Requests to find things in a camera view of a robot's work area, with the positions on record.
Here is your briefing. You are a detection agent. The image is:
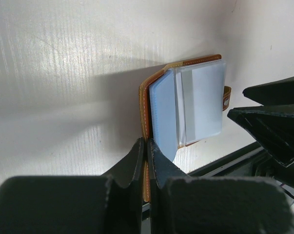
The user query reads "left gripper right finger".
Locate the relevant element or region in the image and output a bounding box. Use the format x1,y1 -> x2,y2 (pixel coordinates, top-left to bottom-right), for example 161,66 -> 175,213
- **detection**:
147,139 -> 293,234

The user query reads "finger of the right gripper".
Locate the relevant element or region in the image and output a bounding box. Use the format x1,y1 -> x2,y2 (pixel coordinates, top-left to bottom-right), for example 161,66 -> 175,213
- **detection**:
227,104 -> 294,167
243,77 -> 294,105

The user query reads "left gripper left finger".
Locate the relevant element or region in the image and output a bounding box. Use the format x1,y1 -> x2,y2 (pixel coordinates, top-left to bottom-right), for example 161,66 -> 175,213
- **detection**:
0,138 -> 144,234

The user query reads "silver VIP card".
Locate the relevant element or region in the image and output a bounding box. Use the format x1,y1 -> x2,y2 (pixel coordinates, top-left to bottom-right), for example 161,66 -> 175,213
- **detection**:
181,68 -> 224,145

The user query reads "brown leather card holder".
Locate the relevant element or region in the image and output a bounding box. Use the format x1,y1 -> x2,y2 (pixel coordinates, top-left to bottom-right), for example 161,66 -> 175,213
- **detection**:
139,54 -> 233,202

